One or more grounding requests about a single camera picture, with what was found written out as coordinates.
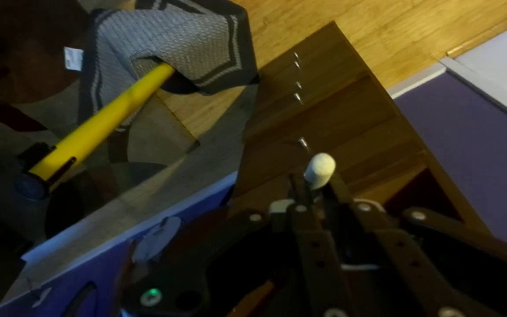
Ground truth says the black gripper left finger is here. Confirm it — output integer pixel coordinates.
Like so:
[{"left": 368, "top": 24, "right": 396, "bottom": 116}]
[{"left": 118, "top": 172, "right": 350, "bottom": 317}]

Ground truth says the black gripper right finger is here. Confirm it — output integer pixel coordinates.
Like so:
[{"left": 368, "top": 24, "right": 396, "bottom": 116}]
[{"left": 322, "top": 178, "right": 507, "bottom": 317}]

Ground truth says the dark wooden cabinet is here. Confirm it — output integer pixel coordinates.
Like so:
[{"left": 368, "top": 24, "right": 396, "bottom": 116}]
[{"left": 223, "top": 21, "right": 491, "bottom": 236}]

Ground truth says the white panelled room door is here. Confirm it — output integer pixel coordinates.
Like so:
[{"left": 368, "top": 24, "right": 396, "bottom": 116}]
[{"left": 440, "top": 16, "right": 507, "bottom": 130}]

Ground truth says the grey patterned rug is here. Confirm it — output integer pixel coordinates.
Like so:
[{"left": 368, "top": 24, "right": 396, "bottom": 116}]
[{"left": 81, "top": 0, "right": 260, "bottom": 121}]

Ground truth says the yellow post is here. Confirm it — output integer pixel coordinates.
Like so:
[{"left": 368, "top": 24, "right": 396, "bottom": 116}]
[{"left": 28, "top": 61, "right": 177, "bottom": 183}]

